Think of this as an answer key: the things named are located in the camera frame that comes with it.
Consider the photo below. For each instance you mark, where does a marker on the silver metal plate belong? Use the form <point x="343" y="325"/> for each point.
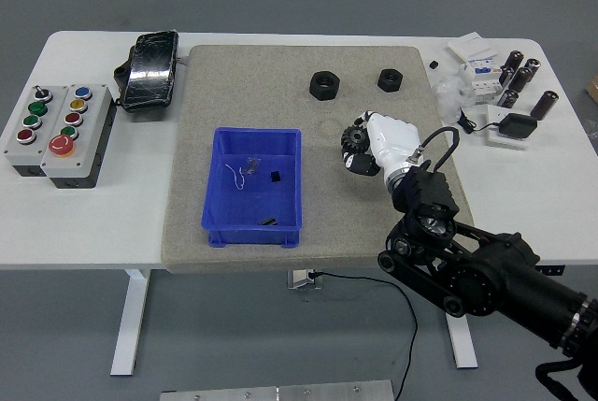
<point x="278" y="391"/>

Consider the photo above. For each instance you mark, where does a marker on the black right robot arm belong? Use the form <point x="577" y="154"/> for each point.
<point x="490" y="275"/>

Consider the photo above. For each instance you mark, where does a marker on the large black hex nut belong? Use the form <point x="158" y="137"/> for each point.
<point x="323" y="85"/>

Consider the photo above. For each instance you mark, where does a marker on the dark brown capacitor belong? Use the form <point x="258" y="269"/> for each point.
<point x="515" y="61"/>
<point x="531" y="64"/>
<point x="520" y="79"/>
<point x="544" y="104"/>
<point x="508" y="98"/>
<point x="506" y="75"/>

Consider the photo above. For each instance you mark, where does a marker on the grey four-button control box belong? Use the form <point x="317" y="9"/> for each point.
<point x="18" y="151"/>

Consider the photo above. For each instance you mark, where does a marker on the white thread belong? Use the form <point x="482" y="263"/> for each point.
<point x="240" y="176"/>

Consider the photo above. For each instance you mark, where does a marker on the clear plastic bag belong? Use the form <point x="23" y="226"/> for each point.
<point x="449" y="95"/>

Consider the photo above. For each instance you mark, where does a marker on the black power adapter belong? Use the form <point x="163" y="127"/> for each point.
<point x="516" y="125"/>

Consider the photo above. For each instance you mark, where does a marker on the black table bracket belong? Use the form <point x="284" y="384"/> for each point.
<point x="551" y="270"/>

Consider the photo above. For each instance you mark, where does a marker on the blue plastic box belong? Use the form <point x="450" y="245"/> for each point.
<point x="254" y="207"/>

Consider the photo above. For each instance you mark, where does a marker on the grey-brown mat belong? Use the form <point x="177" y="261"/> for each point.
<point x="280" y="69"/>

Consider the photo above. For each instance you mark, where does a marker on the small black cube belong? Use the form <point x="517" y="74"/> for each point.
<point x="275" y="176"/>

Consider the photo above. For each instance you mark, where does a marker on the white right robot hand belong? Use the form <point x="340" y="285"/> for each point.
<point x="392" y="139"/>

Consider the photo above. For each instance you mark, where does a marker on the cardboard box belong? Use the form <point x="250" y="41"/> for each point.
<point x="593" y="85"/>

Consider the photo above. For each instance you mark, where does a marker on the white circuit breaker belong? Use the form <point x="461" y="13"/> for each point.
<point x="483" y="81"/>

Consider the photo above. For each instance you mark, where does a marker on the large black gear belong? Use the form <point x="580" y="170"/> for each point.
<point x="353" y="137"/>

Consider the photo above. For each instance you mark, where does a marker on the silver power socket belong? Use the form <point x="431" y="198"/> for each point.
<point x="303" y="278"/>

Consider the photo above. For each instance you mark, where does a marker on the white switch plate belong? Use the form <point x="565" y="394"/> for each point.
<point x="472" y="46"/>

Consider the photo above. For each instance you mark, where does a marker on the clear plastic piece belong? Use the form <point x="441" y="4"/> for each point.
<point x="251" y="166"/>

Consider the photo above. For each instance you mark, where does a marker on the black wrapped device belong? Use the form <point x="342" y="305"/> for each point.
<point x="149" y="71"/>

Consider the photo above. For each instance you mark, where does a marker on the small black hex nut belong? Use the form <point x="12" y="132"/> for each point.
<point x="390" y="79"/>

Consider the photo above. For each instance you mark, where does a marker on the grey emergency-stop control box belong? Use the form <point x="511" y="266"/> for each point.
<point x="89" y="111"/>

